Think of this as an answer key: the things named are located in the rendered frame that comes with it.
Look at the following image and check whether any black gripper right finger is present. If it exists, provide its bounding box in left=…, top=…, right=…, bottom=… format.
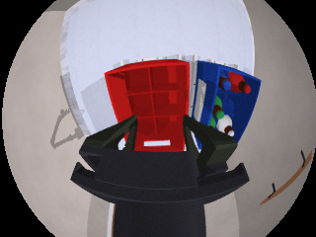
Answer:
left=183, top=115, right=238, bottom=173

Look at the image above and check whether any blue plastic crate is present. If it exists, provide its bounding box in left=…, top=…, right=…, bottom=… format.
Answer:
left=192, top=61, right=262, bottom=143

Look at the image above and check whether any white bottle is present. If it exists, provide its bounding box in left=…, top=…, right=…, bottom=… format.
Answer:
left=216, top=115, right=234, bottom=136

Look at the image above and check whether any red bottle with pink label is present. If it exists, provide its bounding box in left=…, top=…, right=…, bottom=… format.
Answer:
left=228, top=71, right=251, bottom=94

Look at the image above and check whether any green bottle with pale green label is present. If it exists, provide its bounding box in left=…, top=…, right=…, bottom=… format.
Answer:
left=209, top=117, right=216, bottom=128
left=212, top=95, right=224, bottom=119

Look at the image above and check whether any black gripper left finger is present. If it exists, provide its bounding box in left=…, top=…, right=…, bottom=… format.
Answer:
left=83, top=115, right=138, bottom=151

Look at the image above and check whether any red plastic crate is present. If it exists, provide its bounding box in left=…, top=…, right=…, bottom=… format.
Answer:
left=104, top=59, right=190, bottom=152

